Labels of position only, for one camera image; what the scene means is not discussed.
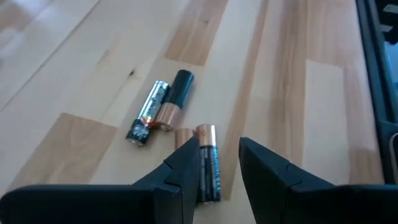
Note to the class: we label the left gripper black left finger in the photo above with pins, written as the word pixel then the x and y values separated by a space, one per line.
pixel 93 205

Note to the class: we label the silver black battery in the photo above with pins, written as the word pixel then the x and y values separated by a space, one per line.
pixel 149 112

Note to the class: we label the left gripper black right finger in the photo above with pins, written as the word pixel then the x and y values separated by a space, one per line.
pixel 311 205

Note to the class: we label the black aluminium table frame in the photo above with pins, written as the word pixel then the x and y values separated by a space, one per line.
pixel 371 62

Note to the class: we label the black copper-top battery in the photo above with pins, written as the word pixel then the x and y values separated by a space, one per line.
pixel 209 161
pixel 183 137
pixel 177 93

